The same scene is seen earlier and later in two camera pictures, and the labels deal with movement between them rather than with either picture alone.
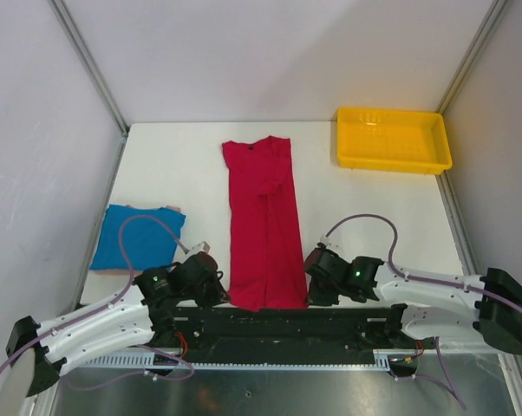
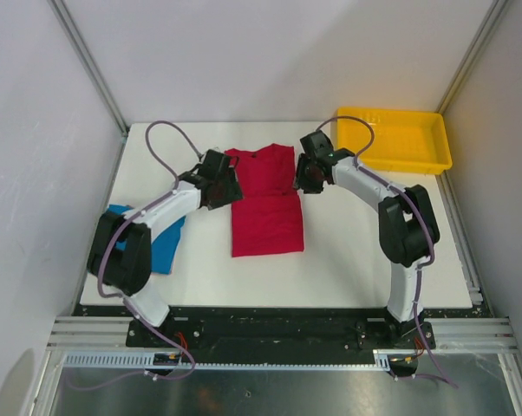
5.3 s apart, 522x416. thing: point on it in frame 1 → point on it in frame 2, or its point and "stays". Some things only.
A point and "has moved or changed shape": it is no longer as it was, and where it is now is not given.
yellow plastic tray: [393, 139] stays
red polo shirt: [267, 263] has moved or changed shape
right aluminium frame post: [488, 24] stays
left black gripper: [217, 295] → [233, 193]
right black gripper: [315, 297] → [302, 182]
